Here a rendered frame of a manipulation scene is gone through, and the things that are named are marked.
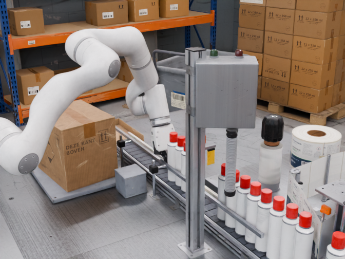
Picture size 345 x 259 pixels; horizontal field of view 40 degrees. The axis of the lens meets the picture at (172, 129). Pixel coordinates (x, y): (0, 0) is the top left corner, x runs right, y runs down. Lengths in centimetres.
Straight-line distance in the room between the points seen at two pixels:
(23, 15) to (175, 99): 189
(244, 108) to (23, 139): 65
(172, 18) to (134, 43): 437
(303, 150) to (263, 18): 333
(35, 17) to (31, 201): 339
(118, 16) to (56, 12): 86
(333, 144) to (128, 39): 94
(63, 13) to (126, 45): 453
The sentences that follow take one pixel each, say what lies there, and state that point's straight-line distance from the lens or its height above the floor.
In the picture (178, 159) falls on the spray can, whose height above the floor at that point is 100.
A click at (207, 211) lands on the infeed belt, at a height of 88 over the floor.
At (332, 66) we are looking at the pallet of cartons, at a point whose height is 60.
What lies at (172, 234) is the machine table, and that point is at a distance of 170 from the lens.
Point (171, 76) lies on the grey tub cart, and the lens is 405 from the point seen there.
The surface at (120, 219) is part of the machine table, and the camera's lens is 180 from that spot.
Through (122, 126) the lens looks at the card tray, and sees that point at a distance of 264.
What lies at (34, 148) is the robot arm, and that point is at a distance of 148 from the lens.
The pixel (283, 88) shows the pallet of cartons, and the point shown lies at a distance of 521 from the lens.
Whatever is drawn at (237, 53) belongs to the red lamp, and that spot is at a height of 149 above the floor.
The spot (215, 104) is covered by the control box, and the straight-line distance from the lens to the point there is 133.
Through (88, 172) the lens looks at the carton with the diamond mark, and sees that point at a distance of 198.
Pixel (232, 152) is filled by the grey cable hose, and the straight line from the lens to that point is 137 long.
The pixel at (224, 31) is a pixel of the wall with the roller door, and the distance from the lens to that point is 768.
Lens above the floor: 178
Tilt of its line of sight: 21 degrees down
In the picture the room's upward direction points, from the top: 1 degrees counter-clockwise
